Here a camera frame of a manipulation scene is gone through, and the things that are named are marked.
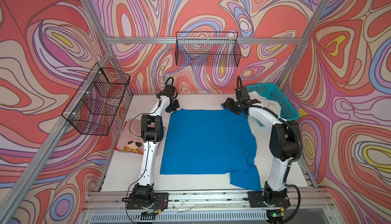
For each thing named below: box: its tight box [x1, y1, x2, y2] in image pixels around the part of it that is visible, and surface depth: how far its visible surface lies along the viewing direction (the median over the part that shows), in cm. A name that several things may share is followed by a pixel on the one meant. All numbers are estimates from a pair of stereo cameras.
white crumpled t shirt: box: [248, 91, 282, 118], surface depth 110 cm
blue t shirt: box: [160, 103, 263, 192], surface depth 90 cm
